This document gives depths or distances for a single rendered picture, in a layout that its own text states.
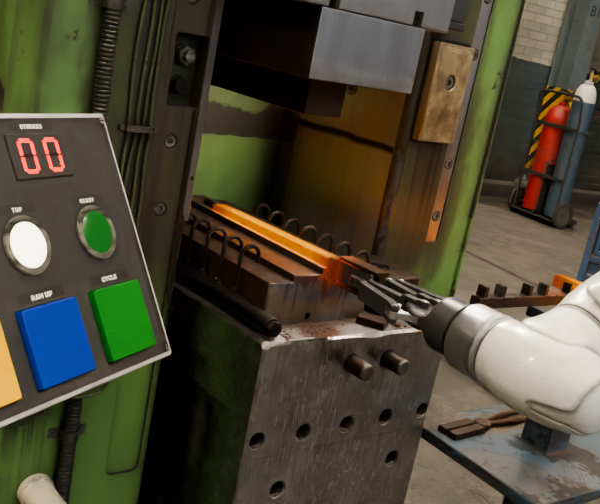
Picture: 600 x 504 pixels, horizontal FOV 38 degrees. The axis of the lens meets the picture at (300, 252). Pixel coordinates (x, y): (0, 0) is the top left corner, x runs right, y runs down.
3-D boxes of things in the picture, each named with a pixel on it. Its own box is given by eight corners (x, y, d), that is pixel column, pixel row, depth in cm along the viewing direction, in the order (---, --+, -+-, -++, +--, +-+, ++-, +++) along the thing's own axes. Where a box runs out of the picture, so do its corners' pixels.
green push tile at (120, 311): (158, 344, 94) (138, 277, 93) (114, 362, 87) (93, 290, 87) (145, 347, 95) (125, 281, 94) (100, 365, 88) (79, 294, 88)
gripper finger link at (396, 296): (425, 330, 116) (419, 331, 115) (365, 299, 124) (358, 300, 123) (433, 302, 115) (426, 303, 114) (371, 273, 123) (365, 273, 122)
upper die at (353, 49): (411, 94, 129) (425, 29, 126) (308, 78, 116) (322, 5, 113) (250, 53, 159) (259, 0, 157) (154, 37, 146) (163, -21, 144)
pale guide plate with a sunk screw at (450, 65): (453, 144, 156) (476, 49, 152) (419, 141, 150) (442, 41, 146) (444, 141, 158) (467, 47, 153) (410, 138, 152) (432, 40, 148)
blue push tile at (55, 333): (97, 369, 85) (76, 295, 84) (44, 390, 78) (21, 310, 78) (84, 372, 86) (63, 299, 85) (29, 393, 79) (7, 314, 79)
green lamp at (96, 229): (120, 256, 91) (126, 216, 90) (79, 257, 88) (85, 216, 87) (107, 247, 94) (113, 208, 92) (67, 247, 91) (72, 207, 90)
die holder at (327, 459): (391, 561, 153) (450, 325, 142) (211, 622, 129) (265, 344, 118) (219, 418, 194) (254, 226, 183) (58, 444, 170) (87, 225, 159)
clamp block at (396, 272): (414, 313, 145) (423, 276, 143) (378, 316, 140) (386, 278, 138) (366, 288, 154) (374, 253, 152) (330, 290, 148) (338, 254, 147)
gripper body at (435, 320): (434, 363, 110) (385, 334, 117) (477, 357, 115) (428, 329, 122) (449, 308, 108) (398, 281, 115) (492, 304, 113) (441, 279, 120)
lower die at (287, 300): (361, 317, 137) (373, 266, 135) (260, 325, 124) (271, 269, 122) (218, 238, 168) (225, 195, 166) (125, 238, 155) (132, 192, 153)
